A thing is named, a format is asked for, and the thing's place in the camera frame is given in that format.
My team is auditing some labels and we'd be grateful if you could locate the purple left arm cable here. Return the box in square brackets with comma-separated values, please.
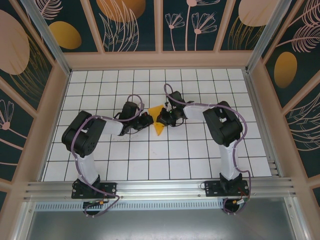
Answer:
[69, 94, 146, 219]

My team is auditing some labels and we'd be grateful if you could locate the aluminium corner post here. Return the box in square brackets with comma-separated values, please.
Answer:
[244, 0, 293, 74]
[19, 0, 72, 77]

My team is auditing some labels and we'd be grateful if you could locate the aluminium side rail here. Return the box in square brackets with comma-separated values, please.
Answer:
[242, 69, 285, 179]

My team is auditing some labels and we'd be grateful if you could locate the grey metal sheet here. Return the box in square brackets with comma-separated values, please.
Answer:
[24, 209, 296, 240]

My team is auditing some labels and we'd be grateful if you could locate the aluminium mounting rail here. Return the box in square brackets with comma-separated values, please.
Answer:
[23, 177, 297, 201]

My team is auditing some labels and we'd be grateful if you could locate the yellow cloth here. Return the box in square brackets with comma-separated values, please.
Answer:
[147, 104, 168, 137]

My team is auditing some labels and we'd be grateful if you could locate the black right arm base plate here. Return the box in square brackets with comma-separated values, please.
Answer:
[204, 179, 250, 198]

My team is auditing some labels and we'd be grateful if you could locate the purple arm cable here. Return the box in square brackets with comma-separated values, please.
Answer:
[69, 94, 146, 219]
[163, 83, 252, 216]

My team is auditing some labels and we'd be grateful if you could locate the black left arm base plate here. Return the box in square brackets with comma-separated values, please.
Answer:
[71, 181, 118, 200]

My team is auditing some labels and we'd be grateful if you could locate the grey slotted cable duct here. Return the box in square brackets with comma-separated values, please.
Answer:
[34, 201, 227, 211]

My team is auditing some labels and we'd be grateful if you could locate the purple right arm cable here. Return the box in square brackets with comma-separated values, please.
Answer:
[163, 83, 252, 216]

